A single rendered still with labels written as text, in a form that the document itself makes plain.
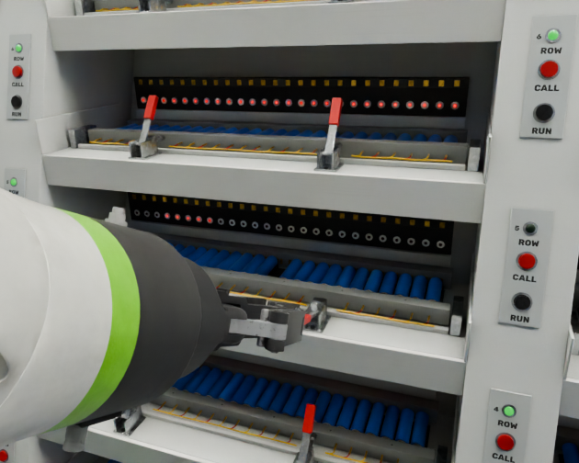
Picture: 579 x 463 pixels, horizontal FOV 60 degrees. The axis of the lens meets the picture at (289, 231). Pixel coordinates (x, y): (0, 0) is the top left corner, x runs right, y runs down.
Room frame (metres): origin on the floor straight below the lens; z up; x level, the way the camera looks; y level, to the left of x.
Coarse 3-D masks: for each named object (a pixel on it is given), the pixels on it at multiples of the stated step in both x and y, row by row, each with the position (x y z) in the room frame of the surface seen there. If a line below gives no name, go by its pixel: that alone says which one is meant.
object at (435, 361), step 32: (160, 224) 0.87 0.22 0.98; (384, 256) 0.74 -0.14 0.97; (416, 256) 0.72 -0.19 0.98; (448, 256) 0.71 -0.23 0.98; (224, 288) 0.72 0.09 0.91; (352, 320) 0.63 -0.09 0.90; (256, 352) 0.63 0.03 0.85; (288, 352) 0.61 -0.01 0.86; (320, 352) 0.60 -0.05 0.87; (352, 352) 0.58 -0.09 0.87; (384, 352) 0.57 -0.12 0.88; (416, 352) 0.56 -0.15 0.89; (448, 352) 0.56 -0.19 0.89; (416, 384) 0.57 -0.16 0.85; (448, 384) 0.55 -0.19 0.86
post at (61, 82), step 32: (0, 0) 0.77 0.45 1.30; (32, 0) 0.75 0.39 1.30; (0, 32) 0.77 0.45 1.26; (32, 32) 0.74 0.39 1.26; (0, 64) 0.76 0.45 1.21; (32, 64) 0.74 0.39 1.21; (64, 64) 0.77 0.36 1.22; (96, 64) 0.84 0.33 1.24; (128, 64) 0.91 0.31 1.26; (0, 96) 0.76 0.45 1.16; (32, 96) 0.74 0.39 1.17; (64, 96) 0.77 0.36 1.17; (96, 96) 0.84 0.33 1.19; (128, 96) 0.92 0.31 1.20; (0, 128) 0.76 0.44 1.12; (32, 128) 0.74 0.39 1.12; (0, 160) 0.76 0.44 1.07; (32, 160) 0.74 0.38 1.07; (32, 192) 0.74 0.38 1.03; (64, 192) 0.78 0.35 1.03; (96, 192) 0.85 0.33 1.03; (32, 448) 0.74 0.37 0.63
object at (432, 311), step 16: (208, 272) 0.72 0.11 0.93; (224, 272) 0.71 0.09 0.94; (240, 272) 0.71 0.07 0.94; (240, 288) 0.70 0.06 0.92; (256, 288) 0.69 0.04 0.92; (272, 288) 0.68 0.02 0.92; (288, 288) 0.67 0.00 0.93; (304, 288) 0.66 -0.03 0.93; (320, 288) 0.66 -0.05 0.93; (336, 288) 0.66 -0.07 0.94; (352, 288) 0.66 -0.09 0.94; (304, 304) 0.65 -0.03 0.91; (336, 304) 0.65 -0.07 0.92; (352, 304) 0.64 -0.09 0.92; (368, 304) 0.64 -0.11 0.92; (384, 304) 0.63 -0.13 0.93; (400, 304) 0.62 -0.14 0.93; (416, 304) 0.61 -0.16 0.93; (432, 304) 0.61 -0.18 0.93; (448, 304) 0.61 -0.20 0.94; (400, 320) 0.61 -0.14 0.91; (416, 320) 0.62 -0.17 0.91; (432, 320) 0.61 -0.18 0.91; (448, 320) 0.60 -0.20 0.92
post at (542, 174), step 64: (512, 0) 0.54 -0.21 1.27; (576, 0) 0.52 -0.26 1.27; (512, 64) 0.53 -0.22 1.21; (576, 64) 0.51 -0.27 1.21; (512, 128) 0.53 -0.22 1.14; (576, 128) 0.51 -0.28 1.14; (512, 192) 0.53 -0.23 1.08; (576, 192) 0.51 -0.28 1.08; (576, 256) 0.51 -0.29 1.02; (512, 384) 0.52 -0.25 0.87
